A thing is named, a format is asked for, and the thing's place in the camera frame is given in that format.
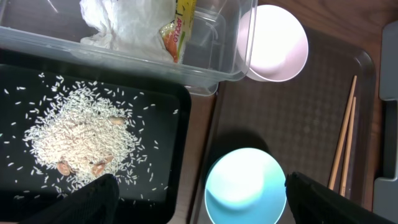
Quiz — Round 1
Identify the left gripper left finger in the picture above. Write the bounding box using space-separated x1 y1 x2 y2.
20 174 119 224

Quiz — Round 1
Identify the black waste tray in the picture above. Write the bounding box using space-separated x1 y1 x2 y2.
1 50 191 223

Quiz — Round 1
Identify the white tissue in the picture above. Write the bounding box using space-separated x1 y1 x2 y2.
80 0 176 62

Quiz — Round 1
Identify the pile of rice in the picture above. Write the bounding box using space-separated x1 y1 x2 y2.
2 73 180 200

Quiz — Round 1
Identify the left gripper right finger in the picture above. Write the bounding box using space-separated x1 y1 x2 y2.
285 172 393 224

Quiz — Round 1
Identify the light blue bowl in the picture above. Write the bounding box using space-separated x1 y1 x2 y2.
204 147 287 224

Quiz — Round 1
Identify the brown serving tray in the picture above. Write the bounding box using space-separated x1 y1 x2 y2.
190 28 376 223

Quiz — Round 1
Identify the pink bowl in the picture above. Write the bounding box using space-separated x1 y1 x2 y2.
237 4 308 82

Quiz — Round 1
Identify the clear plastic bin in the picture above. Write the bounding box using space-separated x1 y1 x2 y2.
1 0 257 95

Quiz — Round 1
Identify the yellow snack wrapper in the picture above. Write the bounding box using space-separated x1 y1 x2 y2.
160 0 197 63

